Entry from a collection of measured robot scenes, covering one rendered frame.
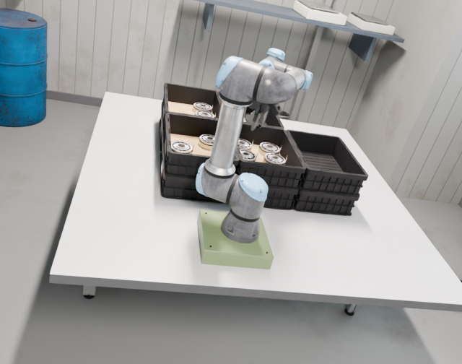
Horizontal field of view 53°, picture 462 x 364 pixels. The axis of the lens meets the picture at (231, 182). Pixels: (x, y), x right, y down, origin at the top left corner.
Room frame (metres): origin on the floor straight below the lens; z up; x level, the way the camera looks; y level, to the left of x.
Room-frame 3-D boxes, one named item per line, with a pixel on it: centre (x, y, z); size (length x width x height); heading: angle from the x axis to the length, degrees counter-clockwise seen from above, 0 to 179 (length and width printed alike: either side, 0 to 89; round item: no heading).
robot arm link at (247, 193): (1.47, -0.08, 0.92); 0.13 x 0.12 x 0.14; 78
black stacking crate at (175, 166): (1.86, 0.18, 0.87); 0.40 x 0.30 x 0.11; 15
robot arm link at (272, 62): (1.86, -0.05, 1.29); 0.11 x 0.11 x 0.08; 78
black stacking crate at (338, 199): (2.02, -0.40, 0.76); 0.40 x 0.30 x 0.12; 15
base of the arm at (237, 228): (1.47, -0.08, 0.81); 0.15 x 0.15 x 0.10
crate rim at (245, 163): (1.94, -0.11, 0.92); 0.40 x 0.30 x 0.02; 15
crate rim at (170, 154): (1.86, 0.18, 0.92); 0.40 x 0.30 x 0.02; 15
